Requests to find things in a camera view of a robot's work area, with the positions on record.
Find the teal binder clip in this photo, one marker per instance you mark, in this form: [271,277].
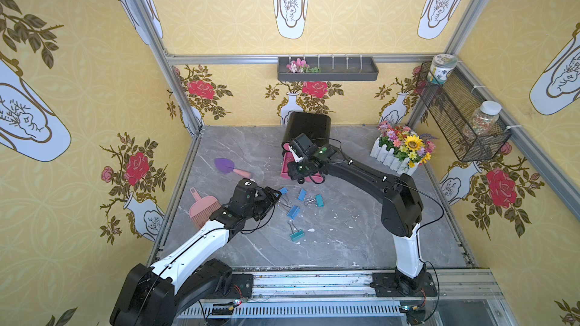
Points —
[296,233]
[316,200]

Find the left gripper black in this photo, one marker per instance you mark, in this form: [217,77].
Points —
[263,197]

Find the black wire basket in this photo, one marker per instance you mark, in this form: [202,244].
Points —
[451,105]

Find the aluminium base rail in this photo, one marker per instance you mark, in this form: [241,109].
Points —
[448,297]

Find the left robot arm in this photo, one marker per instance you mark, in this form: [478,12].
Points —
[157,294]

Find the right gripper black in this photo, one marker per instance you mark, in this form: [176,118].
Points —
[299,168]

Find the jar with green label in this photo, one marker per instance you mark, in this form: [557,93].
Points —
[441,67]

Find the jar with white lid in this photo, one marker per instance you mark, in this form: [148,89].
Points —
[482,120]

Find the flower box white fence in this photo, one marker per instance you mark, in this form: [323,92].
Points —
[401,149]

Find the purple pink toy shovel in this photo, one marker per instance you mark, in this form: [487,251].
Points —
[226,165]

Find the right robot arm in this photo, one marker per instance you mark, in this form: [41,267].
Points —
[401,211]

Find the pink flowers in tray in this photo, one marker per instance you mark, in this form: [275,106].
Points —
[301,66]

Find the grey wall shelf tray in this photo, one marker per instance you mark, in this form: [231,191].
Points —
[333,68]

